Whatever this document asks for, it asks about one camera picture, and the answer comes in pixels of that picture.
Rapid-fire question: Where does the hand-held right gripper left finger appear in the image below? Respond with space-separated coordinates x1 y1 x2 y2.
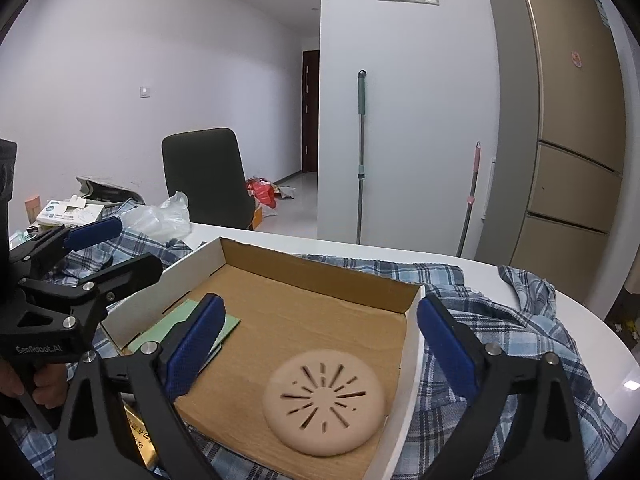
55 292 226 480

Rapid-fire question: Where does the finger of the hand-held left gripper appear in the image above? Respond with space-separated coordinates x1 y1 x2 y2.
19 252 164 331
9 215 124 283

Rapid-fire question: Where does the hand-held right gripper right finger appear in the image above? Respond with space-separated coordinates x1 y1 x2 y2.
416 296 588 480

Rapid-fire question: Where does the shallow cardboard box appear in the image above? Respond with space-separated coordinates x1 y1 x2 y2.
100 236 427 480

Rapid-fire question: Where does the person's left hand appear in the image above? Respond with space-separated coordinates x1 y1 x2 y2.
0 357 68 413

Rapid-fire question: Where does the white and blue tissue box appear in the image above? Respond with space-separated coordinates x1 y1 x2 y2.
36 195 106 226

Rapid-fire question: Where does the green card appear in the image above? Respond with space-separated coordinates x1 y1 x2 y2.
127 299 242 356

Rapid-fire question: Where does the black and white bag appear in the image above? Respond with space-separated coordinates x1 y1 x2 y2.
75 176 146 206

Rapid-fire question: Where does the clear plastic bag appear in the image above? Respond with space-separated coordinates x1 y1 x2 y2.
120 191 192 243

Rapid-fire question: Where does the blue plaid shirt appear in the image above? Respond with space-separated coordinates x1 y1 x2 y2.
10 197 628 480

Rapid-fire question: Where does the black office chair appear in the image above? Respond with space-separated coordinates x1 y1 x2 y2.
161 127 257 231

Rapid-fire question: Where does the beige round slotted pad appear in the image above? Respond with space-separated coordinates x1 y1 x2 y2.
262 347 388 457

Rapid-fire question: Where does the red plastic bag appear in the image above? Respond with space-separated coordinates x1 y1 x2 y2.
247 177 278 209

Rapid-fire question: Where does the gold refrigerator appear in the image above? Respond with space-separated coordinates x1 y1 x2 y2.
472 0 628 311

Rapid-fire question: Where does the dark brown door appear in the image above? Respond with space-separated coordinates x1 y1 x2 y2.
301 49 321 175

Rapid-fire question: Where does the pink broom handle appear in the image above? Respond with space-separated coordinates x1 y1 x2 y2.
456 141 482 257

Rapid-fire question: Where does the grey mop handle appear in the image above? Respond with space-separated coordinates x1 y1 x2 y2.
355 70 368 246

